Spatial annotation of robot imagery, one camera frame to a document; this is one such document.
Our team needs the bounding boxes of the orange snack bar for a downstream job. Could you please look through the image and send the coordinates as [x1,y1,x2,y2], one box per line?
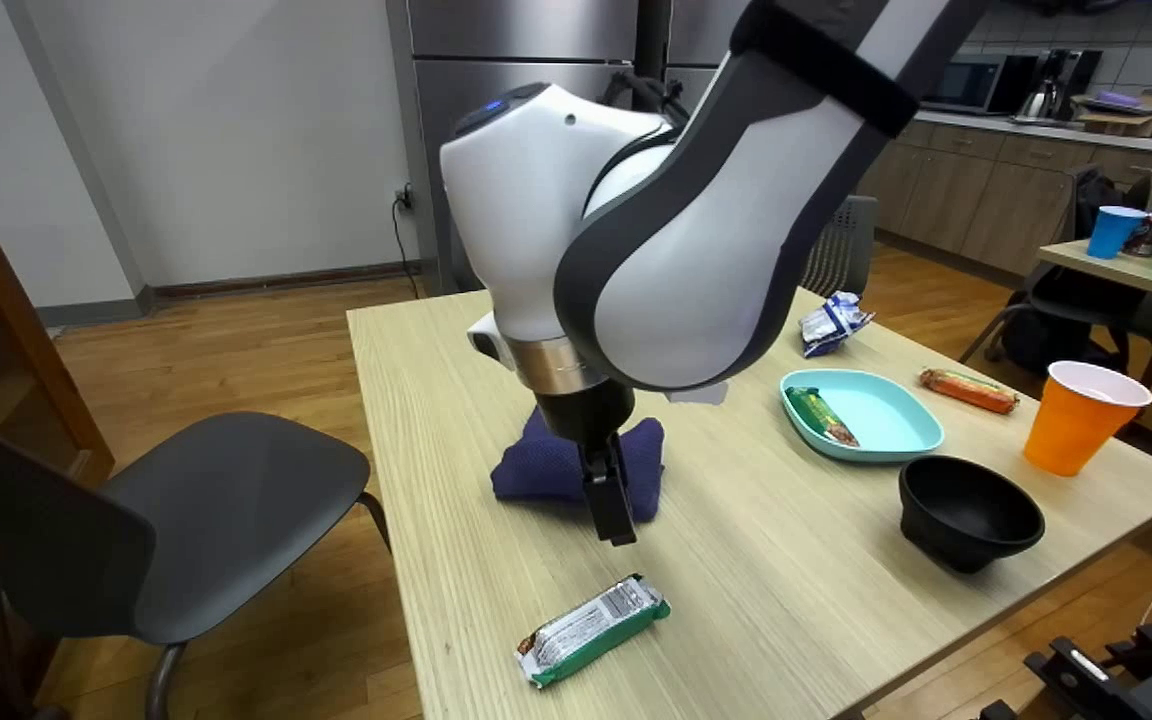
[918,367,1021,416]

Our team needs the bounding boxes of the coffee maker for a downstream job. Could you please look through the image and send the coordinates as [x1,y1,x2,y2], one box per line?
[1014,48,1104,124]

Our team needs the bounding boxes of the black cable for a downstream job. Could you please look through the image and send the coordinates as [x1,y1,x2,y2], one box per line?
[390,196,424,300]

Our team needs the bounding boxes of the small green snack bar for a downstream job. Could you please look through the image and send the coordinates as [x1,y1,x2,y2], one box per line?
[786,386,861,448]

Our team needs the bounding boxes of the cardboard box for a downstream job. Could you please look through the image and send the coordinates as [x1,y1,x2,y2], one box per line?
[1070,88,1152,140]

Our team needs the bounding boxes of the black stand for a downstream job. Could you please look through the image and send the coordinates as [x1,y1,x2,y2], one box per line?
[979,564,1152,720]

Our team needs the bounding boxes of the grey mesh chair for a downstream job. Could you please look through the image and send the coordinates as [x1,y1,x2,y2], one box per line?
[800,194,880,300]

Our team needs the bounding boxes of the microwave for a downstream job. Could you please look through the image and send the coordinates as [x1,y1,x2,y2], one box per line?
[920,52,1039,117]

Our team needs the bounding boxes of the stainless steel refrigerator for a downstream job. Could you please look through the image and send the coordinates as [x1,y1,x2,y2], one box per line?
[385,0,749,297]

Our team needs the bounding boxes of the black chair with backpack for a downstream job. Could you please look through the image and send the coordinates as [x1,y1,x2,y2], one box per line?
[958,164,1152,379]

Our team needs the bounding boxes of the blue plastic cup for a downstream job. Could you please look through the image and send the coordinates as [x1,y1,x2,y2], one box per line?
[1086,205,1148,261]

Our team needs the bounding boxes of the crumpled white and blue packet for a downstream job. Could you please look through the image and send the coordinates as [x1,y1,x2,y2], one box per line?
[799,290,876,359]

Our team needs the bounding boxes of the light wooden table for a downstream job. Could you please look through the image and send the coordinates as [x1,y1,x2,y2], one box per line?
[1036,238,1152,313]

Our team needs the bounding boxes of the wooden kitchen cabinets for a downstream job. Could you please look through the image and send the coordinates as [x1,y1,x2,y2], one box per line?
[854,109,1152,278]

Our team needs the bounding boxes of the green and white snack bar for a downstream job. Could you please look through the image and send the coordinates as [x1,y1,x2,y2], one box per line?
[515,573,672,690]

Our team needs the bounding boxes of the orange plastic cup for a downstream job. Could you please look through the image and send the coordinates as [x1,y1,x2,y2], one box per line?
[1023,360,1152,478]

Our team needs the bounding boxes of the black bowl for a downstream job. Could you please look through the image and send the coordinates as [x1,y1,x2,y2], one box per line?
[898,455,1047,576]

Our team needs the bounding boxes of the teal plate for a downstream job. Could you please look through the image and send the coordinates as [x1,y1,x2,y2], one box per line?
[779,368,946,464]

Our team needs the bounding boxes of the navy blue bean bag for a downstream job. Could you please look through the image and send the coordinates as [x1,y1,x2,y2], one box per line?
[491,407,665,525]

